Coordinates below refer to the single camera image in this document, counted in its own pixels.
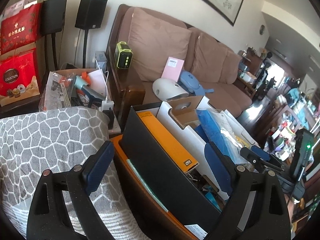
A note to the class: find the white cardboard box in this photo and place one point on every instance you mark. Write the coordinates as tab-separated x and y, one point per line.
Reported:
190	140

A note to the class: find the pink box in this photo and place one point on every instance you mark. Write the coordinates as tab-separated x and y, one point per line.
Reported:
172	67

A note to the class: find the small orange item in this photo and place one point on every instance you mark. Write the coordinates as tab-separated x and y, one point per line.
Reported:
84	76

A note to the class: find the dark wooden side cabinet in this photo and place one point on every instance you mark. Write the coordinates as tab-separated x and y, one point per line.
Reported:
250	80

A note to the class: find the dark red gift bag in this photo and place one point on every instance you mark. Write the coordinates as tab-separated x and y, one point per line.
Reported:
20	27

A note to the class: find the black speaker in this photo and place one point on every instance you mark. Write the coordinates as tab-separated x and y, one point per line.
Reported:
90	12
53	15

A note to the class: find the brown sofa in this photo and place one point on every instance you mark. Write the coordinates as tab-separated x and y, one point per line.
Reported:
225	95

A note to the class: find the white dome nail lamp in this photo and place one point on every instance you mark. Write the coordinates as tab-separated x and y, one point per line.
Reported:
167	87

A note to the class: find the black storage box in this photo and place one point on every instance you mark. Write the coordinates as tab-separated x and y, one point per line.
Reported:
155	170

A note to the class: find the black speaker stand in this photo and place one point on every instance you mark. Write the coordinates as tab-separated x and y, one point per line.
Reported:
85	47
52	52

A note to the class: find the printed plastic bag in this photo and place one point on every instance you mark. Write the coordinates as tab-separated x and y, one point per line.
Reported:
53	90

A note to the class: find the grey honeycomb patterned blanket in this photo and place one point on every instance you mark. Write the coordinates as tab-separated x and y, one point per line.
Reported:
50	135

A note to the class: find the orange yellow product box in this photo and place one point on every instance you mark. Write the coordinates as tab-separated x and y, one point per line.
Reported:
165	140

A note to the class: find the blue neck massager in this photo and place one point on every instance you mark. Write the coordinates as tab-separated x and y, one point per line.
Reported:
190	80

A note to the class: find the white pink carton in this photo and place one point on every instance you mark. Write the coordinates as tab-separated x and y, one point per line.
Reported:
17	5

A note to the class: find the clear plastic bag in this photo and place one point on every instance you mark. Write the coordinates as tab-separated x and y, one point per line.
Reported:
232	130

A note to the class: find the grey blue small box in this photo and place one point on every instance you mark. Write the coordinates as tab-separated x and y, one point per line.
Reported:
101	57

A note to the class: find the cluttered dining table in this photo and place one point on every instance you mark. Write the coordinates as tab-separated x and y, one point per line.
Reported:
282	110

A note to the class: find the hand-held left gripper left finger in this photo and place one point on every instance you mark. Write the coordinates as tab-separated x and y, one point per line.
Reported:
100	167

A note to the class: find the brown sofa cushion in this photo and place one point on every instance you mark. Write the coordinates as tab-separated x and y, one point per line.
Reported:
155	42
233	65
210	60

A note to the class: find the open brown cardboard box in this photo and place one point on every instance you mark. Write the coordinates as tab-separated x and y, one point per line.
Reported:
62	73

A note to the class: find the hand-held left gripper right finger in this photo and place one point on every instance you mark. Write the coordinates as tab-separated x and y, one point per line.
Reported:
217	170

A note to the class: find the black plug adapter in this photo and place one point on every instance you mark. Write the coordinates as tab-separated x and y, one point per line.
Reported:
108	116

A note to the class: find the white power strip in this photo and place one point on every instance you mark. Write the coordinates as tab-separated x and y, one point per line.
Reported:
113	126

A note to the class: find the teal hair dryer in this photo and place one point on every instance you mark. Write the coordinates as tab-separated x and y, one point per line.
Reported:
80	82

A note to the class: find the orange tray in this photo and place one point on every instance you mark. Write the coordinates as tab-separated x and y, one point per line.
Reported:
116	141

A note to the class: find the teal snack packet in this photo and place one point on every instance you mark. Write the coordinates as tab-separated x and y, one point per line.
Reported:
210	197

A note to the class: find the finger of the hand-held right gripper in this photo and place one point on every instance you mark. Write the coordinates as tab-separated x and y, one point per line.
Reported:
261	152
250	156

